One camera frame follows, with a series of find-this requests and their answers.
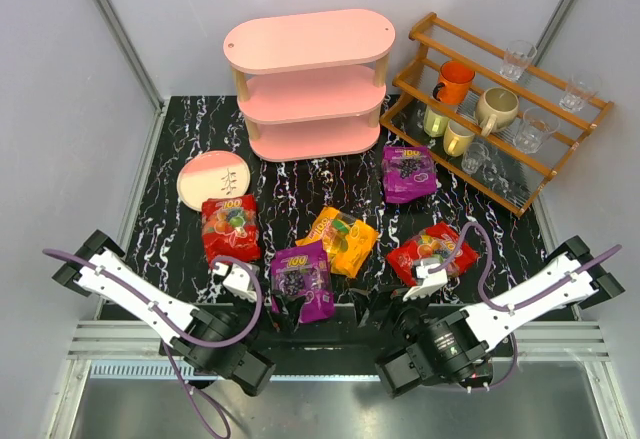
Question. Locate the purple candy bag front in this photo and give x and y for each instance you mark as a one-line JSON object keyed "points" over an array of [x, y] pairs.
{"points": [[303, 272]]}

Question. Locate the small clear glass bottom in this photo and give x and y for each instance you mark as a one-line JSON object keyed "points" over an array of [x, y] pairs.
{"points": [[475, 156]]}

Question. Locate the clear glass top left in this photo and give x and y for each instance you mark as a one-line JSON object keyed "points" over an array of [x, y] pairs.
{"points": [[518, 55]]}

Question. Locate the orange mug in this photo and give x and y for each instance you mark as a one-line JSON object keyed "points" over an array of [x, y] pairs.
{"points": [[453, 83]]}

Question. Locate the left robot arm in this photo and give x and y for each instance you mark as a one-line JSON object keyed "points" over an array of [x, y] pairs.
{"points": [[212, 343]]}

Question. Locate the beige round mug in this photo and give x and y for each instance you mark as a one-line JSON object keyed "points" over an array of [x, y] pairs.
{"points": [[496, 110]]}

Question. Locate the clear glass top right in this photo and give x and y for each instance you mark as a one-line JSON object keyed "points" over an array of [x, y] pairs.
{"points": [[581, 87]]}

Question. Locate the green-yellow mug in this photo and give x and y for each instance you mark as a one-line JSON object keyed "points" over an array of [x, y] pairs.
{"points": [[435, 123]]}

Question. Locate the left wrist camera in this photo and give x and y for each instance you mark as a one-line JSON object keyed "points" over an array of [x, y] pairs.
{"points": [[235, 279]]}

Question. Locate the red candy bag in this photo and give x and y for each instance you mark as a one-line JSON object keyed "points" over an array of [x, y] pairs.
{"points": [[432, 244], [230, 228]]}

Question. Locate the purple candy bag back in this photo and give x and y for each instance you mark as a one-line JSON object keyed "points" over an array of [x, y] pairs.
{"points": [[409, 173]]}

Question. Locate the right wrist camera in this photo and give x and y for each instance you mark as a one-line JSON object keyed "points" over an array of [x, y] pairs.
{"points": [[430, 277]]}

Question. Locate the wooden cup rack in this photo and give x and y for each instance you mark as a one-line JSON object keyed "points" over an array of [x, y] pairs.
{"points": [[510, 176]]}

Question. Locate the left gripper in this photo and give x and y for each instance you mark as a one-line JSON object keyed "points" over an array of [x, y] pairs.
{"points": [[267, 316]]}

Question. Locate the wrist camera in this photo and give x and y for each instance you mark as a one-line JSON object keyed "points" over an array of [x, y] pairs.
{"points": [[235, 279], [430, 277]]}

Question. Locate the orange candy bag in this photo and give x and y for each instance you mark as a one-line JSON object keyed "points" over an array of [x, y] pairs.
{"points": [[347, 241]]}

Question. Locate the pink round plate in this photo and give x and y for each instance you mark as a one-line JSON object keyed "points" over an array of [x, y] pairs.
{"points": [[212, 175]]}

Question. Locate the clear glass middle shelf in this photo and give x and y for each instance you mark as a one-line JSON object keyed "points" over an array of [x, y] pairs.
{"points": [[536, 126]]}

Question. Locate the pink three-tier shelf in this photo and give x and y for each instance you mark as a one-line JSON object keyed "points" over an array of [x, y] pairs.
{"points": [[311, 85]]}

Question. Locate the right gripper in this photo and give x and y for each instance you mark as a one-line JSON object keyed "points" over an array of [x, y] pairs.
{"points": [[382, 306]]}

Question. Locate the cream yellow mug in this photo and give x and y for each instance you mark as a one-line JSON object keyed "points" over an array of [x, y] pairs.
{"points": [[457, 138]]}

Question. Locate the purple candy bag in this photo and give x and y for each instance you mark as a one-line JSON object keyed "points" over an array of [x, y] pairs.
{"points": [[409, 173], [303, 272]]}

